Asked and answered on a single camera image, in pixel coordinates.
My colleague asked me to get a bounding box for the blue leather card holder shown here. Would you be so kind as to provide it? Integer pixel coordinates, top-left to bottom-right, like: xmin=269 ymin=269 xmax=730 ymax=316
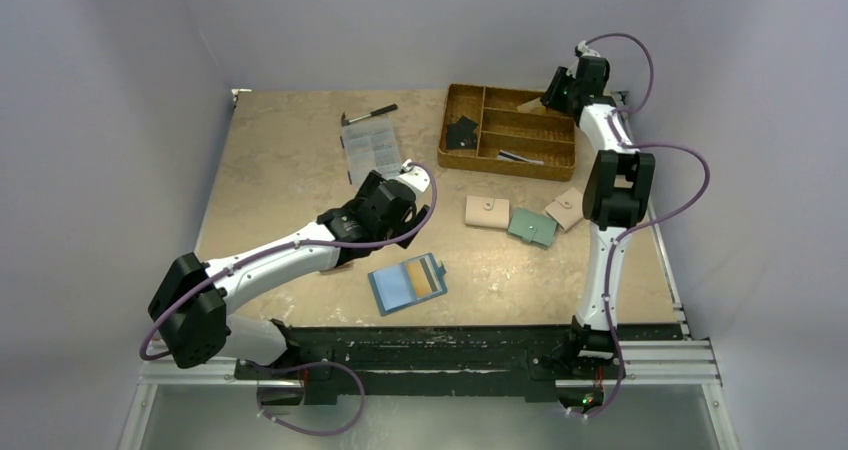
xmin=368 ymin=258 xmax=448 ymax=316

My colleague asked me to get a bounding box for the grey striped card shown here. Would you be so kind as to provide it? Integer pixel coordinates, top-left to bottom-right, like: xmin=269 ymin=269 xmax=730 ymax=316
xmin=497 ymin=150 xmax=544 ymax=165

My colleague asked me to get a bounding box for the black VIP credit card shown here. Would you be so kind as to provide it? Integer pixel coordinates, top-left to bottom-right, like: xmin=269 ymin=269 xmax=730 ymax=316
xmin=445 ymin=124 xmax=475 ymax=150

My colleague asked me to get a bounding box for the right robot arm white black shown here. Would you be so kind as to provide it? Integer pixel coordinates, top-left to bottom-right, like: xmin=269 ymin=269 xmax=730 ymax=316
xmin=541 ymin=50 xmax=656 ymax=362

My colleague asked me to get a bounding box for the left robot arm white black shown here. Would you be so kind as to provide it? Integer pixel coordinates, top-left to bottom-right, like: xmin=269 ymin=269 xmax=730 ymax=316
xmin=140 ymin=161 xmax=437 ymax=369

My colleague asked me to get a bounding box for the pink leather card holder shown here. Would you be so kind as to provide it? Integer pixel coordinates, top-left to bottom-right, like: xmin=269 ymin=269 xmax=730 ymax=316
xmin=319 ymin=262 xmax=354 ymax=275

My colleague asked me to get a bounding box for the orange striped card in sleeve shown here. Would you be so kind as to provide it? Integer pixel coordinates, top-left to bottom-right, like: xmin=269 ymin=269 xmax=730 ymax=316
xmin=404 ymin=254 xmax=447 ymax=301

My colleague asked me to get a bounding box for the cream card holder with snap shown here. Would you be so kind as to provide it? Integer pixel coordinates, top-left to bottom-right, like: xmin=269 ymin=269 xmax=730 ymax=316
xmin=464 ymin=196 xmax=510 ymax=230

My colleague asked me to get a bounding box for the beige card holder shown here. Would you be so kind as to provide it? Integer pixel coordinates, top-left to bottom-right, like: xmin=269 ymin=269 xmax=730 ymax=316
xmin=544 ymin=187 xmax=584 ymax=232

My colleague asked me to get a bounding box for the teal green card holder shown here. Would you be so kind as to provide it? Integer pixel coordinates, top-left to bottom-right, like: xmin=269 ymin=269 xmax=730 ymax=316
xmin=507 ymin=208 xmax=557 ymax=248

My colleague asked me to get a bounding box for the clear plastic screw organizer box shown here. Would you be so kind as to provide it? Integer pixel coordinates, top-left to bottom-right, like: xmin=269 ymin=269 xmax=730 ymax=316
xmin=340 ymin=117 xmax=402 ymax=187

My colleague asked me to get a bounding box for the wicker cutlery tray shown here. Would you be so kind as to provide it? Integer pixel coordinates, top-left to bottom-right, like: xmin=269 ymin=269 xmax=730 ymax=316
xmin=437 ymin=83 xmax=577 ymax=181

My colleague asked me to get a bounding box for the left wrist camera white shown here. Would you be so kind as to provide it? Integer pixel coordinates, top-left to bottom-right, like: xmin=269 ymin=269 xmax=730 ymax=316
xmin=394 ymin=160 xmax=432 ymax=197

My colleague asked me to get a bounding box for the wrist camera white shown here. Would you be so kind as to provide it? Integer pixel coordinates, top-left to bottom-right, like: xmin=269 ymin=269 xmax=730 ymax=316
xmin=394 ymin=160 xmax=432 ymax=197
xmin=574 ymin=40 xmax=601 ymax=59

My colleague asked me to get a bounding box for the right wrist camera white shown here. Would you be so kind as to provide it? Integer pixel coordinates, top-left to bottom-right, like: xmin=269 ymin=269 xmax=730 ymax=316
xmin=574 ymin=40 xmax=601 ymax=59

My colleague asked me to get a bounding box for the claw hammer black handle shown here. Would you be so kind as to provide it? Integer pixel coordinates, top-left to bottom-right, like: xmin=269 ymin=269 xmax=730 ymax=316
xmin=340 ymin=104 xmax=398 ymax=127

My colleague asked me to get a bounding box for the black metal base rail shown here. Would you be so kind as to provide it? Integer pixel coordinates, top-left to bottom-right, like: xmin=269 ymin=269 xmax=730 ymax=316
xmin=231 ymin=321 xmax=684 ymax=409

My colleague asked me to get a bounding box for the aluminium frame rail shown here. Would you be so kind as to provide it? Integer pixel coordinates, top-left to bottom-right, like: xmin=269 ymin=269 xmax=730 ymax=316
xmin=139 ymin=341 xmax=720 ymax=396

